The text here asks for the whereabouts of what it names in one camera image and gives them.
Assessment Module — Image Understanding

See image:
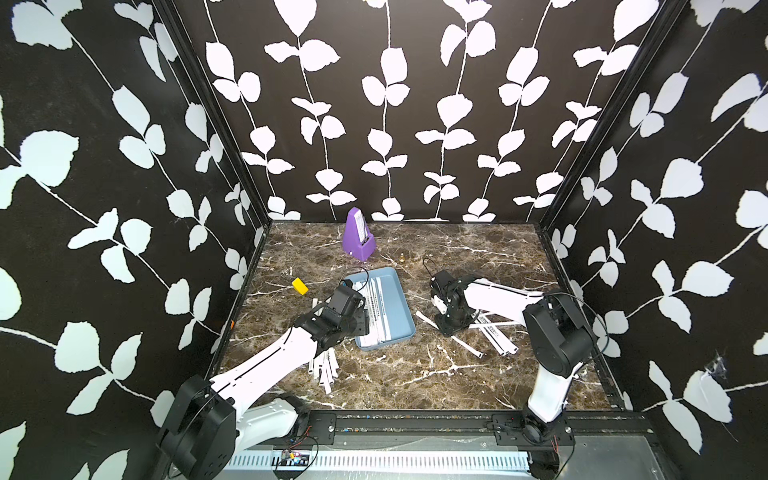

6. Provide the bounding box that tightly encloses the blue plastic storage box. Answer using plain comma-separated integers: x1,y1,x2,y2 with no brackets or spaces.
346,267,416,351

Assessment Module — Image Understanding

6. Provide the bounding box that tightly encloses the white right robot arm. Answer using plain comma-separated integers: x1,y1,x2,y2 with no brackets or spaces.
430,270,597,425

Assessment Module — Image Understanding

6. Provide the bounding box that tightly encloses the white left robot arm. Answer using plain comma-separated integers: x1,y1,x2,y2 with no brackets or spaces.
156,279,368,479

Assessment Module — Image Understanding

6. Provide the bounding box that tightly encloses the yellow block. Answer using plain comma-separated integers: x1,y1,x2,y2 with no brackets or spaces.
291,278,309,295

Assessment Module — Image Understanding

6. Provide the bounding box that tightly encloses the purple metronome-like object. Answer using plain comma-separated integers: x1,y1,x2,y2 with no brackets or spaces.
342,207,377,262

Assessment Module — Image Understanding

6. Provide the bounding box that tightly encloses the small green circuit board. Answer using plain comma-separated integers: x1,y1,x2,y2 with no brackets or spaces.
275,450,313,469

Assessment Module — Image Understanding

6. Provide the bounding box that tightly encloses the white slotted cable duct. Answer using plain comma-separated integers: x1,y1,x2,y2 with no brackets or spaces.
224,450,532,475

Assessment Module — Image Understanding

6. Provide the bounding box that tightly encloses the black left corner post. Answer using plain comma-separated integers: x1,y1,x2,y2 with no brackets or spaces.
149,0,271,226

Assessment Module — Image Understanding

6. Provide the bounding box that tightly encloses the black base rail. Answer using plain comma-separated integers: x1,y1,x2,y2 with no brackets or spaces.
299,410,655,450

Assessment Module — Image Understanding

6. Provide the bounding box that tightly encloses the black corner frame post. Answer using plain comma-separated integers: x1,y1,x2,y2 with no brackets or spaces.
539,0,688,229

